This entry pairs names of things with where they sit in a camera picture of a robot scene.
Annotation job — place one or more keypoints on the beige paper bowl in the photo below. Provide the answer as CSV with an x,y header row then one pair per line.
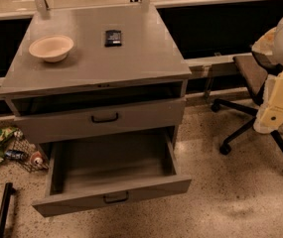
x,y
53,48

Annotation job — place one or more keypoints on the red white bottle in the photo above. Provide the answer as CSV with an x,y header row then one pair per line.
x,y
36,159

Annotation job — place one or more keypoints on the black metal stand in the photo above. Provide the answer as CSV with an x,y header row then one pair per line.
x,y
9,190

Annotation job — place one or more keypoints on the grey drawer cabinet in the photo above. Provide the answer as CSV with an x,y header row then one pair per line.
x,y
146,67

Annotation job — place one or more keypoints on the black office chair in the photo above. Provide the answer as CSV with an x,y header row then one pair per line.
x,y
254,69

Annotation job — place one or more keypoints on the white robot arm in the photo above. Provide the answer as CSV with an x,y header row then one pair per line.
x,y
271,44

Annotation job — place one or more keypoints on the open grey lower drawer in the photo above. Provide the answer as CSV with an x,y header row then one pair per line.
x,y
109,170

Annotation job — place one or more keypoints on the dark blue rxbar packet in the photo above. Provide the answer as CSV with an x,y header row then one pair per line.
x,y
113,38

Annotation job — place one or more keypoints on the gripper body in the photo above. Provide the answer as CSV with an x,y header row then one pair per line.
x,y
270,113

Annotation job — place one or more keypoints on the blue can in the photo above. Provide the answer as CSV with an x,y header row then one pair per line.
x,y
15,155

